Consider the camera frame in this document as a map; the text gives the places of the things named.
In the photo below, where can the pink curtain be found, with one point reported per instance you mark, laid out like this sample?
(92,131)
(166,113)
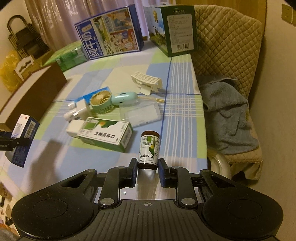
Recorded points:
(55,20)

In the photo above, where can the green tissue pack bundle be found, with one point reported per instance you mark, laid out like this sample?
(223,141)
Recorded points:
(69,56)

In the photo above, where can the small white tube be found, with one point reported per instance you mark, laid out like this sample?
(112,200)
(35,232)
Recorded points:
(72,115)

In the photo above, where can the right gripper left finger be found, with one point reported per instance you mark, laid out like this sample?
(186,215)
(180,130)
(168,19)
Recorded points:
(113,181)

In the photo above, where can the grey blue towel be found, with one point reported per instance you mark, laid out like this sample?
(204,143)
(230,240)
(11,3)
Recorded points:
(225,109)

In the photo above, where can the cardboard box with white handle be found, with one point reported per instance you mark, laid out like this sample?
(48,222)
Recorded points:
(28,65)

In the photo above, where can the blue milk carton box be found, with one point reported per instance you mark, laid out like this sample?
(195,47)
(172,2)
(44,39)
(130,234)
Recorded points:
(111,33)

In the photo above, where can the checkered tablecloth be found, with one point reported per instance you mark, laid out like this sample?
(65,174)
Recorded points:
(177,116)

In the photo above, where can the blue cream tube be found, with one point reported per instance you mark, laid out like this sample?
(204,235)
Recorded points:
(86,97)

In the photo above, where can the white folding plug adapter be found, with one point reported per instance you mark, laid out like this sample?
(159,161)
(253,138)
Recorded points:
(82,111)

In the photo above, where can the quilted beige chair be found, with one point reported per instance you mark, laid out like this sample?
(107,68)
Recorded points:
(229,44)

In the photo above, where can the green milk gift box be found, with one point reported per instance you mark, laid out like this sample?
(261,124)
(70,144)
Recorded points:
(172,28)

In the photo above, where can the yellow plastic bag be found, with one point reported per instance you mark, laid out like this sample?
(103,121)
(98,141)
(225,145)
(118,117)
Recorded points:
(8,76)

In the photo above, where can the brown medicine bottle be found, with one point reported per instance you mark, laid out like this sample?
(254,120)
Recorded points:
(148,154)

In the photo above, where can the wooden sticks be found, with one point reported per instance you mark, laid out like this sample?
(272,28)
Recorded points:
(158,100)

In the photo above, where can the clear plastic case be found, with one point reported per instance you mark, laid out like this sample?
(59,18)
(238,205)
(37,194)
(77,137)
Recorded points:
(139,112)

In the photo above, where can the white charger plug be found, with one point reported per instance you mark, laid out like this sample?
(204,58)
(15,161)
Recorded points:
(73,127)

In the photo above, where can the green white medicine box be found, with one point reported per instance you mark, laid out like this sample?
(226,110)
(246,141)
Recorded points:
(109,134)

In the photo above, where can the wall socket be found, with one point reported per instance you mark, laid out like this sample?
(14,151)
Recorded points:
(286,13)

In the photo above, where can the black metal rack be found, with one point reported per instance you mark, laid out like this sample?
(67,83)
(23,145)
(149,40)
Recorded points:
(27,42)

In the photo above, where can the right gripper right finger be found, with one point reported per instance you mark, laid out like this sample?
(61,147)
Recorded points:
(179,179)

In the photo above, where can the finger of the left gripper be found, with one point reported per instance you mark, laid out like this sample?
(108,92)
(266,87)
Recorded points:
(8,143)

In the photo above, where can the blue white medicine box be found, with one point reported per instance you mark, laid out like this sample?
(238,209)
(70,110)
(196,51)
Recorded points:
(28,126)

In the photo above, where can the teal handheld fan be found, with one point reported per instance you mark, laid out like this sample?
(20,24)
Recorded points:
(104,101)

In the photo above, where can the white hair clip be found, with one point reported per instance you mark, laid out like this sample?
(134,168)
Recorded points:
(147,83)

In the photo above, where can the brown white storage box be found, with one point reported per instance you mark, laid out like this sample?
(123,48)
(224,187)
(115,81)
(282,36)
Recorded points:
(34,96)

